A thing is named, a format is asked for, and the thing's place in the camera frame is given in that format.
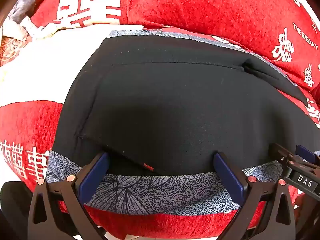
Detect red white wedding blanket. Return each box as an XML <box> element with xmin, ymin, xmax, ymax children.
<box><xmin>0</xmin><ymin>24</ymin><xmax>320</xmax><ymax>240</ymax></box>

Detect black pants with patterned waistband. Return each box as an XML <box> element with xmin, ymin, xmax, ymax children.
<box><xmin>46</xmin><ymin>31</ymin><xmax>319</xmax><ymax>216</ymax></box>

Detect red folded wedding quilt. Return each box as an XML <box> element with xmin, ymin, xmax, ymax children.
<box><xmin>30</xmin><ymin>0</ymin><xmax>320</xmax><ymax>91</ymax></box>

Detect crumpled grey white clothes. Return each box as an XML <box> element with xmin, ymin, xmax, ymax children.
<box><xmin>1</xmin><ymin>0</ymin><xmax>57</xmax><ymax>41</ymax></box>

